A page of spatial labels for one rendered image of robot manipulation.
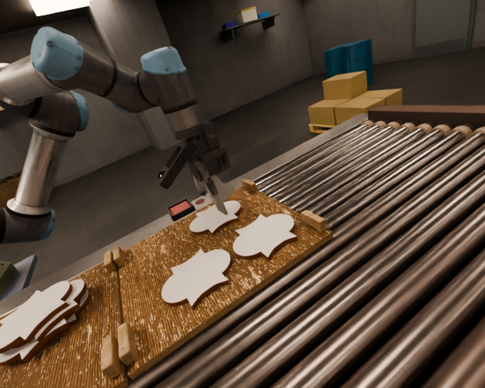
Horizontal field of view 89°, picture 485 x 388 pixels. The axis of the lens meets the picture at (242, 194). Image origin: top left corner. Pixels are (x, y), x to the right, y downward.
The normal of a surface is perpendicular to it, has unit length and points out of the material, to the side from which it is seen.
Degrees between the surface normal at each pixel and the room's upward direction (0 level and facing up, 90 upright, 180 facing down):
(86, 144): 90
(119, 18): 90
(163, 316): 0
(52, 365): 0
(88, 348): 0
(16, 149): 90
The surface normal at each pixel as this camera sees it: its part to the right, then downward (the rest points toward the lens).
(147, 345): -0.29, -0.83
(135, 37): 0.51, 0.27
